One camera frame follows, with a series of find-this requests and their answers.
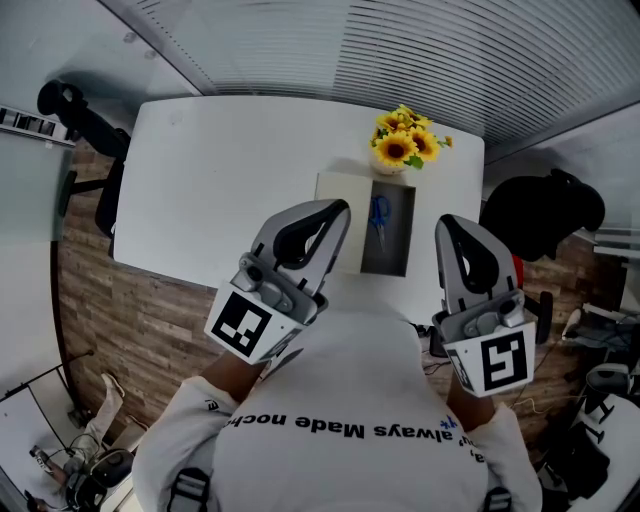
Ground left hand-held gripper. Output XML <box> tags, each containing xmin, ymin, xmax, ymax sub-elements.
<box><xmin>203</xmin><ymin>198</ymin><xmax>352</xmax><ymax>365</ymax></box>

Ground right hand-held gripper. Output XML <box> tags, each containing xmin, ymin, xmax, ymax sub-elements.
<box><xmin>431</xmin><ymin>214</ymin><xmax>537</xmax><ymax>399</ymax></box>

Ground blue scissors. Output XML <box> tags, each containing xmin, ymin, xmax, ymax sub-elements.
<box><xmin>367</xmin><ymin>194</ymin><xmax>392</xmax><ymax>254</ymax></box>

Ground grey tray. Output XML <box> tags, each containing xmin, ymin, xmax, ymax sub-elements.
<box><xmin>359</xmin><ymin>179</ymin><xmax>418</xmax><ymax>278</ymax></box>

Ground person's left forearm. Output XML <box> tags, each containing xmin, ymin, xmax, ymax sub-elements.
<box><xmin>199</xmin><ymin>347</ymin><xmax>267</xmax><ymax>402</ymax></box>

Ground person's right forearm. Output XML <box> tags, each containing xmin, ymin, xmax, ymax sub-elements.
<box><xmin>444</xmin><ymin>374</ymin><xmax>496</xmax><ymax>433</ymax></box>

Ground beige tray lid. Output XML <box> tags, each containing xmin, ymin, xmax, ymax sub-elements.
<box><xmin>313</xmin><ymin>171</ymin><xmax>375</xmax><ymax>275</ymax></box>

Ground black office chair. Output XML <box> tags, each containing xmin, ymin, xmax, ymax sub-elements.
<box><xmin>427</xmin><ymin>168</ymin><xmax>606</xmax><ymax>361</ymax></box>
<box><xmin>37</xmin><ymin>79</ymin><xmax>132</xmax><ymax>259</ymax></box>

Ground potted yellow sunflowers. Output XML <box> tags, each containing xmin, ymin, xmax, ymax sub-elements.
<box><xmin>368</xmin><ymin>103</ymin><xmax>455</xmax><ymax>176</ymax></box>

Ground white side table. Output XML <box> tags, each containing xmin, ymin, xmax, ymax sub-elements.
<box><xmin>592</xmin><ymin>227</ymin><xmax>640</xmax><ymax>316</ymax></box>

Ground person's white printed shirt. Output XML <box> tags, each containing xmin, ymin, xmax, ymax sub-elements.
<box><xmin>132</xmin><ymin>304</ymin><xmax>544</xmax><ymax>512</ymax></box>

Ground white window blinds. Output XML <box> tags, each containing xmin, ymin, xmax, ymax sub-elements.
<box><xmin>97</xmin><ymin>0</ymin><xmax>640</xmax><ymax>151</ymax></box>

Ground black bag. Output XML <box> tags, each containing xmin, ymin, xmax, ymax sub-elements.
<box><xmin>544</xmin><ymin>422</ymin><xmax>611</xmax><ymax>501</ymax></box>

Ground black metal stand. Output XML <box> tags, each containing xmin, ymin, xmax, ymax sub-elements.
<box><xmin>0</xmin><ymin>348</ymin><xmax>96</xmax><ymax>426</ymax></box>

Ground white wall shelf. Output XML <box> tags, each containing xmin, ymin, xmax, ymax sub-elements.
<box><xmin>0</xmin><ymin>104</ymin><xmax>79</xmax><ymax>149</ymax></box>

